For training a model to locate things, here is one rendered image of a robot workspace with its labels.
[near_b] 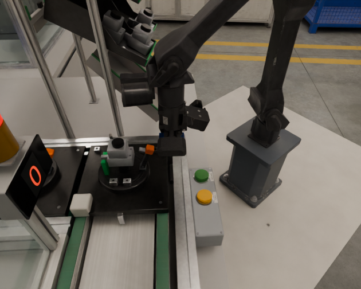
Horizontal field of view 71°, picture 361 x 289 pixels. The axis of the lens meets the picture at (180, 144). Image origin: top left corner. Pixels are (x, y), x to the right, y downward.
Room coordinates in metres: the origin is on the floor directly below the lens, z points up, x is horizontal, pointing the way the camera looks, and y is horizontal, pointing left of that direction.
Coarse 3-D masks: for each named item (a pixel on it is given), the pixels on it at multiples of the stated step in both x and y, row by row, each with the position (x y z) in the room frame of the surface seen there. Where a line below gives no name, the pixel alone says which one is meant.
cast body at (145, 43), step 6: (138, 24) 0.75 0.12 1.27; (144, 24) 0.74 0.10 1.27; (138, 30) 0.72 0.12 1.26; (144, 30) 0.72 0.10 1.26; (150, 30) 0.73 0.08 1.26; (126, 36) 0.75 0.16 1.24; (132, 36) 0.73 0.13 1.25; (138, 36) 0.72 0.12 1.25; (144, 36) 0.71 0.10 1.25; (150, 36) 0.73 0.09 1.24; (132, 42) 0.72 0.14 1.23; (138, 42) 0.72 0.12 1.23; (144, 42) 0.71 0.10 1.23; (150, 42) 0.74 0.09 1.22; (138, 48) 0.72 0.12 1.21; (144, 48) 0.71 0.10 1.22; (150, 48) 0.73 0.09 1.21; (144, 54) 0.71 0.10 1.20
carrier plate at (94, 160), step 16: (128, 144) 0.57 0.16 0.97; (144, 144) 0.57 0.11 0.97; (96, 160) 0.51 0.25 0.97; (160, 160) 0.51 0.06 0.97; (96, 176) 0.45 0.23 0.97; (160, 176) 0.45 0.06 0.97; (80, 192) 0.39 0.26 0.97; (96, 192) 0.39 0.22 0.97; (144, 192) 0.39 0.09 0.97; (160, 192) 0.39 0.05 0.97; (96, 208) 0.34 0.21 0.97; (112, 208) 0.34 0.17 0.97; (128, 208) 0.34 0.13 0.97; (144, 208) 0.34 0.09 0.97; (160, 208) 0.34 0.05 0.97
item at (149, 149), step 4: (148, 144) 0.47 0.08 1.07; (140, 148) 0.46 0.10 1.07; (144, 148) 0.46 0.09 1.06; (148, 148) 0.45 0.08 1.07; (152, 148) 0.46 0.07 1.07; (140, 152) 0.45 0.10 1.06; (144, 152) 0.45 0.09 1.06; (148, 152) 0.45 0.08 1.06; (152, 152) 0.45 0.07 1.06; (144, 156) 0.46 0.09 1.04; (148, 156) 0.45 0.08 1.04; (144, 160) 0.45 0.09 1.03; (144, 164) 0.45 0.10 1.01
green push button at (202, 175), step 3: (195, 171) 0.46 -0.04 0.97; (198, 171) 0.46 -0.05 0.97; (201, 171) 0.46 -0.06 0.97; (204, 171) 0.46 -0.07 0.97; (195, 174) 0.45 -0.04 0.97; (198, 174) 0.45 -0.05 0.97; (201, 174) 0.45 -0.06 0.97; (204, 174) 0.45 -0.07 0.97; (207, 174) 0.45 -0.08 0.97; (195, 177) 0.44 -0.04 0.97; (198, 177) 0.44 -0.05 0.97; (201, 177) 0.44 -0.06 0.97; (204, 177) 0.44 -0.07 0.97; (207, 177) 0.44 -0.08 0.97; (198, 180) 0.43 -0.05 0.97; (201, 180) 0.43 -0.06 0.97; (204, 180) 0.43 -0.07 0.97
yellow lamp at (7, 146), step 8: (0, 128) 0.26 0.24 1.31; (8, 128) 0.27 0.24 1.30; (0, 136) 0.25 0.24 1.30; (8, 136) 0.26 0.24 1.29; (0, 144) 0.25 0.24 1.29; (8, 144) 0.25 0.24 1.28; (16, 144) 0.26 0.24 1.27; (0, 152) 0.24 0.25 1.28; (8, 152) 0.25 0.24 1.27; (16, 152) 0.26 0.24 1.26; (0, 160) 0.24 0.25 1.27
